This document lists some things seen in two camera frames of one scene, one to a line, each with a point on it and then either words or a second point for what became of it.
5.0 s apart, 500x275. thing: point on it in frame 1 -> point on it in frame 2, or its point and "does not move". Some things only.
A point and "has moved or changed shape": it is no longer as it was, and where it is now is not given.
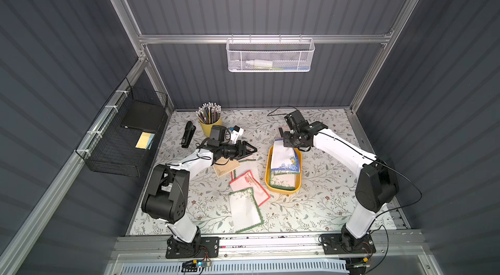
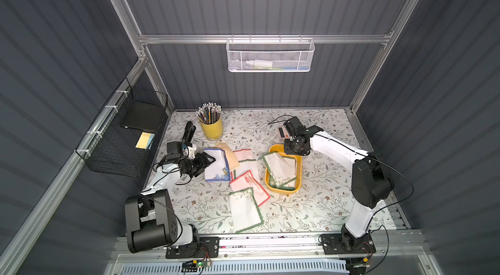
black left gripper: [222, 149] -> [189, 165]
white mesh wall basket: [269, 55] does not move
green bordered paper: [283, 180] has moved or changed shape
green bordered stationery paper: [246, 166] does not move
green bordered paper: [245, 210] does not move
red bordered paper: [247, 182] does not move
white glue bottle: [259, 64] does not move
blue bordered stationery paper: [283, 158] -> [218, 170]
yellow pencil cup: [207, 128] does not move
